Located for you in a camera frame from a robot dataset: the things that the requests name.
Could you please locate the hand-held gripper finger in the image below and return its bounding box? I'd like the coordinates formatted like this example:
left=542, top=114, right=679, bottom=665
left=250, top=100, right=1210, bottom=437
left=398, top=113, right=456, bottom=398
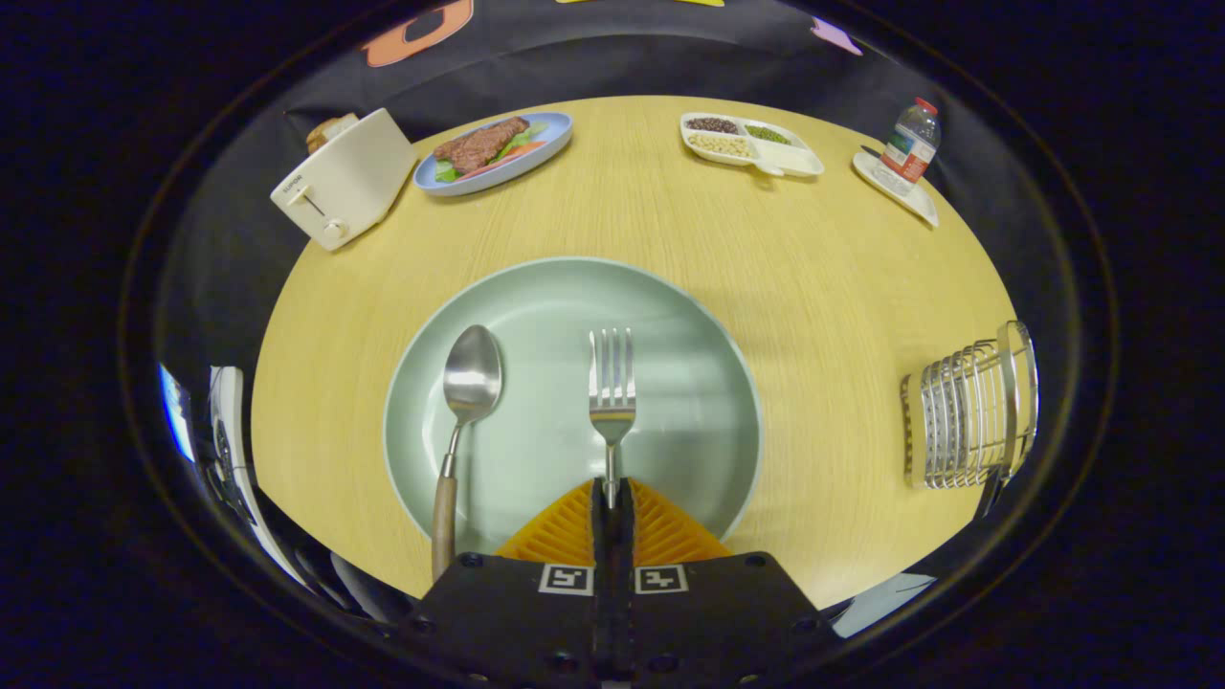
left=402, top=477, right=613, bottom=682
left=612, top=477, right=829, bottom=682

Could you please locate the wooden-handled metal fork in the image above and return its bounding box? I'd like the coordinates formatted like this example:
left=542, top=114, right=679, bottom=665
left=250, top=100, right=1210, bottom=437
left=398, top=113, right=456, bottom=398
left=588, top=328, right=637, bottom=508

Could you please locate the wooden-handled metal spoon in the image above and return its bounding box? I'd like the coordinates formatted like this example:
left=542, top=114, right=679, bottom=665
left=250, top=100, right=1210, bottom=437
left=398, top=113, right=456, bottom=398
left=431, top=324, right=504, bottom=585

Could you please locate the pale green plate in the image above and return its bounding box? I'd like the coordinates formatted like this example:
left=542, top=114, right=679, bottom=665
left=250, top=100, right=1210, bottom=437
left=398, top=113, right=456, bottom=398
left=383, top=256, right=764, bottom=556

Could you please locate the black keyboard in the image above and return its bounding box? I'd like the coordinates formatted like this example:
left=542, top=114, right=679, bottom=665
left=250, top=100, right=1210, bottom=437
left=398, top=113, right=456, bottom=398
left=212, top=417, right=257, bottom=525

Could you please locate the white side table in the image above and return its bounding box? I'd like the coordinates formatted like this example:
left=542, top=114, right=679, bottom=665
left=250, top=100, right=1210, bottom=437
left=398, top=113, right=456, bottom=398
left=209, top=366, right=307, bottom=587

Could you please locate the blue plate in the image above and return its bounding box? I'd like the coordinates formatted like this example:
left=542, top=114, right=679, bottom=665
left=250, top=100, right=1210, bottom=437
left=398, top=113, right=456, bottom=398
left=413, top=112, right=573, bottom=197

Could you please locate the brown steak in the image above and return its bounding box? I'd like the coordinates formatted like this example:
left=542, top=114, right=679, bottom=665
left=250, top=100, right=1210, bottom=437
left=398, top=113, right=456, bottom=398
left=433, top=116, right=530, bottom=175

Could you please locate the white divided dish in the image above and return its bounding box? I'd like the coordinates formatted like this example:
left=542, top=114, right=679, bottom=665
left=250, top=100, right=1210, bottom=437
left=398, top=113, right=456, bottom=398
left=679, top=112, right=825, bottom=179

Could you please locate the white toaster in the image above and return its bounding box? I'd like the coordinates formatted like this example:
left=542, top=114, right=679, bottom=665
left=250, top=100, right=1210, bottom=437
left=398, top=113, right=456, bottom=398
left=270, top=108, right=419, bottom=252

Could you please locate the white square coaster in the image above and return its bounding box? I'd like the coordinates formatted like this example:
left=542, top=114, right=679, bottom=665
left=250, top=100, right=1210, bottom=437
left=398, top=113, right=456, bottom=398
left=852, top=148, right=940, bottom=229

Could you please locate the computer monitor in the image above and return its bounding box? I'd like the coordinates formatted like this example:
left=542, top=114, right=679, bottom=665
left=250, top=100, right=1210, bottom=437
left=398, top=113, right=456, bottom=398
left=158, top=362, right=195, bottom=462

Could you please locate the black backdrop cloth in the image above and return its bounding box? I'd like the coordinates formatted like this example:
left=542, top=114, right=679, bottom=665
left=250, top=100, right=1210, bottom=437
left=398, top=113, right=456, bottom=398
left=153, top=0, right=1073, bottom=384

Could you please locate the clear red-capped water bottle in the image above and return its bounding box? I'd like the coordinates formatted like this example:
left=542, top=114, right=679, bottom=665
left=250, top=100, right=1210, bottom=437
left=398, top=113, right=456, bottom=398
left=873, top=97, right=942, bottom=197

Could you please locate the toasted bread slice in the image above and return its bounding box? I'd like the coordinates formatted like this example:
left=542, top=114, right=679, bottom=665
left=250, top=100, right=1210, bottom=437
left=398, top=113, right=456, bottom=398
left=305, top=113, right=360, bottom=154

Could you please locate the metal wire cutlery rack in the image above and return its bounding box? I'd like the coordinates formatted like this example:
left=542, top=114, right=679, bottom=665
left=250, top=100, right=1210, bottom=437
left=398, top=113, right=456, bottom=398
left=900, top=321, right=1040, bottom=491

